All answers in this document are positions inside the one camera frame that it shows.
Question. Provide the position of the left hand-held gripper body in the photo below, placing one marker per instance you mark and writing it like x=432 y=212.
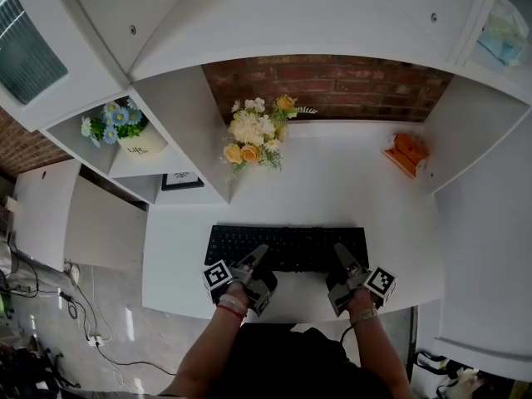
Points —
x=257 y=293

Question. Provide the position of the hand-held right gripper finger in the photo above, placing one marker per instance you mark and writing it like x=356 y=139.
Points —
x=349 y=262
x=334 y=280

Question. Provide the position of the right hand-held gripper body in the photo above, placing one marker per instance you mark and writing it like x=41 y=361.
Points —
x=380 y=283

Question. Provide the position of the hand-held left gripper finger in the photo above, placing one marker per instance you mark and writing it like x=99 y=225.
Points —
x=257 y=258
x=268 y=280

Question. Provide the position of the black keyboard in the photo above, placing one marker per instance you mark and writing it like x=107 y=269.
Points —
x=299 y=243

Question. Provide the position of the person's right forearm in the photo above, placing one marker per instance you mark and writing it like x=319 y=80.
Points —
x=382 y=356

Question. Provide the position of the person's left forearm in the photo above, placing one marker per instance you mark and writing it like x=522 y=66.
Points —
x=208 y=347

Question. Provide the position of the beige wristwatch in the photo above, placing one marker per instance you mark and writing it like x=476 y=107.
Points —
x=363 y=316

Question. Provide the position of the person's black clothing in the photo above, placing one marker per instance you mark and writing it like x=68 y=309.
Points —
x=291 y=364

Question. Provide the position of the orange ornament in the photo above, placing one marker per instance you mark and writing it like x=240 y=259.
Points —
x=407 y=152

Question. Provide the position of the yellow flower bouquet in vase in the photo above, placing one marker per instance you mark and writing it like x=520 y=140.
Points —
x=249 y=131

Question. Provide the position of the white tote bag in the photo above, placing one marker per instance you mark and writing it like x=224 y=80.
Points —
x=465 y=382

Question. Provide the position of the blue flowers in cream pot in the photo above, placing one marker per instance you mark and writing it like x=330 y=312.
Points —
x=139 y=146

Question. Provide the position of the white power strip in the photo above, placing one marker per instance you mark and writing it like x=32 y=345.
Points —
x=96 y=341

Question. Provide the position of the white hutch shelf unit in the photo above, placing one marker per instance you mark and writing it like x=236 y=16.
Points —
x=291 y=19

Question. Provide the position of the black equipment pile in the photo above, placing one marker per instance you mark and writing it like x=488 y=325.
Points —
x=25 y=368

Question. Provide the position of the pale blue plastic pack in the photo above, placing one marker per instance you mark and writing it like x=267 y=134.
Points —
x=500 y=35

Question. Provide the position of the white glass cabinet door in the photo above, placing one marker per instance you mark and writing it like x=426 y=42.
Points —
x=25 y=52

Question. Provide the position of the black picture frame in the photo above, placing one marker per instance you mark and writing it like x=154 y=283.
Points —
x=181 y=181

